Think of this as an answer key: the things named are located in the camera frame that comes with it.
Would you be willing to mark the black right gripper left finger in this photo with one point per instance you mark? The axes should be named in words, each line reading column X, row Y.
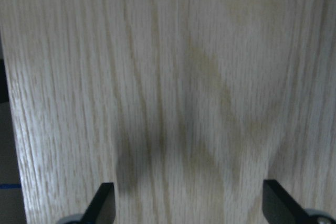
column 102, row 208

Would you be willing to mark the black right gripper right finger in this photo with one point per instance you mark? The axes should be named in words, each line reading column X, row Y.
column 279, row 207

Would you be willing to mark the light wooden drawer cabinet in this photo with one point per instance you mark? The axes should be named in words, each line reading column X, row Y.
column 186, row 105

